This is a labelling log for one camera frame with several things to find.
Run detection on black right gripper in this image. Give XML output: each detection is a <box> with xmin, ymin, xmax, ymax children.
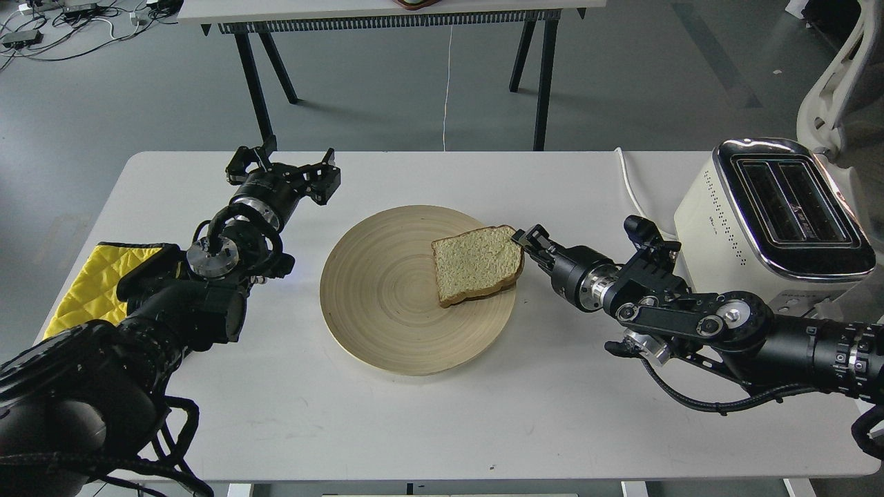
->
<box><xmin>512</xmin><ymin>224</ymin><xmax>617</xmax><ymax>311</ymax></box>

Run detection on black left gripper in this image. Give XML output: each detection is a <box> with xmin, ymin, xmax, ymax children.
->
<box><xmin>225</xmin><ymin>145</ymin><xmax>341</xmax><ymax>223</ymax></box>

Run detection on slice of bread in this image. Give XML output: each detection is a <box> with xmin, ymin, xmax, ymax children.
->
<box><xmin>430</xmin><ymin>224</ymin><xmax>523</xmax><ymax>308</ymax></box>

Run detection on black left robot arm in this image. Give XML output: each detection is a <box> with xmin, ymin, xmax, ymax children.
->
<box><xmin>2</xmin><ymin>137</ymin><xmax>341</xmax><ymax>496</ymax></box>

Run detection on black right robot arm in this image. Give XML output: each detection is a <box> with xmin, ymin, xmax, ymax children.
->
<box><xmin>512</xmin><ymin>216</ymin><xmax>882</xmax><ymax>459</ymax></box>

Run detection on cream chrome toaster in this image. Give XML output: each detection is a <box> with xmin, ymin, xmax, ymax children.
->
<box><xmin>673</xmin><ymin>138</ymin><xmax>876</xmax><ymax>317</ymax></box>

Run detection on round wooden plate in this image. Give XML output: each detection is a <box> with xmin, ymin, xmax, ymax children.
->
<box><xmin>320</xmin><ymin>205</ymin><xmax>517</xmax><ymax>376</ymax></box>

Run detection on background table with black legs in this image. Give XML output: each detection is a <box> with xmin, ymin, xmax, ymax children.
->
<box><xmin>177</xmin><ymin>1</ymin><xmax>606</xmax><ymax>151</ymax></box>

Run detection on yellow quilted cloth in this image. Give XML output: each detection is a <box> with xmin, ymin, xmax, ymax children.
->
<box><xmin>41</xmin><ymin>242</ymin><xmax>180</xmax><ymax>340</ymax></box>

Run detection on white office chair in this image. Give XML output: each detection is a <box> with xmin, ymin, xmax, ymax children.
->
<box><xmin>796</xmin><ymin>1</ymin><xmax>883</xmax><ymax>239</ymax></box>

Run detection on white toaster power cord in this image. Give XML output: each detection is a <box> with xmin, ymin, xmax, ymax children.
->
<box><xmin>615</xmin><ymin>147</ymin><xmax>678</xmax><ymax>241</ymax></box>

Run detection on white hanging cable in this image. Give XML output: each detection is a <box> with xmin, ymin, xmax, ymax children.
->
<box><xmin>442</xmin><ymin>25</ymin><xmax>454</xmax><ymax>152</ymax></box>

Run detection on floor cables and power strips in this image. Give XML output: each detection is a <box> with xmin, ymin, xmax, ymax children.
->
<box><xmin>0</xmin><ymin>0</ymin><xmax>184</xmax><ymax>70</ymax></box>

